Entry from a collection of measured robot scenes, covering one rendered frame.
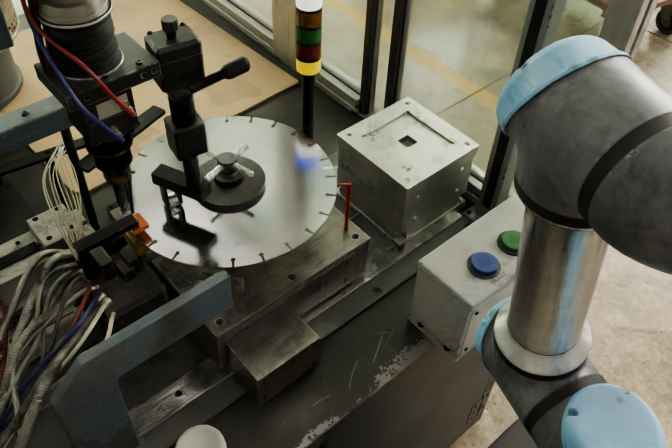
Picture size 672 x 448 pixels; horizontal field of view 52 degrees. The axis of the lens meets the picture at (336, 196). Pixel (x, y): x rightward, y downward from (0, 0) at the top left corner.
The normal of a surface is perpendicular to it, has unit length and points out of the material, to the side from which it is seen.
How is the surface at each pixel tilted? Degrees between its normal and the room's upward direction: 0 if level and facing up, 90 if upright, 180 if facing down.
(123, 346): 90
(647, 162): 41
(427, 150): 0
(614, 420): 8
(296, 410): 0
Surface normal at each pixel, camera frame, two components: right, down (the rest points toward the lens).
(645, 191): -0.57, 0.07
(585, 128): -0.72, -0.22
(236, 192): 0.07, -0.64
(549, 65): -0.56, -0.43
